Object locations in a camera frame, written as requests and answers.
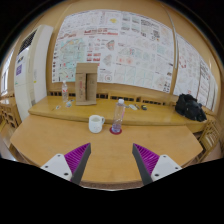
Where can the small bottle cap item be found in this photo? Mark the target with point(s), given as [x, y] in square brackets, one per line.
[68, 104]

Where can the white standing air conditioner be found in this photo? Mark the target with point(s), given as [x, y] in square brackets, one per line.
[30, 69]

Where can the large wall poster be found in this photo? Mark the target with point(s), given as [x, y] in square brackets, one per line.
[128, 48]

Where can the wooden chair left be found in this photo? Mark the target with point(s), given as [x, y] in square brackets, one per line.
[9, 110]

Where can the red round coaster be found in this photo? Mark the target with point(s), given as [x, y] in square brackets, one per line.
[115, 131]

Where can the clear plastic water bottle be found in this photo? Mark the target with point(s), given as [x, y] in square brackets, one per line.
[118, 114]

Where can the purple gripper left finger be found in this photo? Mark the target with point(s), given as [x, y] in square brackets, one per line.
[70, 166]

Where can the right wall poster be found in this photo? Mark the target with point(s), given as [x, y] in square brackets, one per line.
[194, 76]

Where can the wooden chair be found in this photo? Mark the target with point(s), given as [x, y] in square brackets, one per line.
[9, 110]
[209, 139]

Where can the brown cardboard box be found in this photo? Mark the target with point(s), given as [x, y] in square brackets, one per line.
[86, 83]

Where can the small items on far table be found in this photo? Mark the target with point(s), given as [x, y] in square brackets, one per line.
[136, 107]

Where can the white ceramic mug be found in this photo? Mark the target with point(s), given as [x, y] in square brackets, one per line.
[96, 123]

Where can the clear bottle red label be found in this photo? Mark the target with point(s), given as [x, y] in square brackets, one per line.
[64, 91]

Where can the black backpack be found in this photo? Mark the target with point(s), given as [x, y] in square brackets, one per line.
[188, 107]

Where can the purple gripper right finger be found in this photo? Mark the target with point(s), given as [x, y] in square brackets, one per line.
[151, 166]

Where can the wooden chair right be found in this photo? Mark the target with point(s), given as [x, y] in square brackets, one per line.
[209, 139]

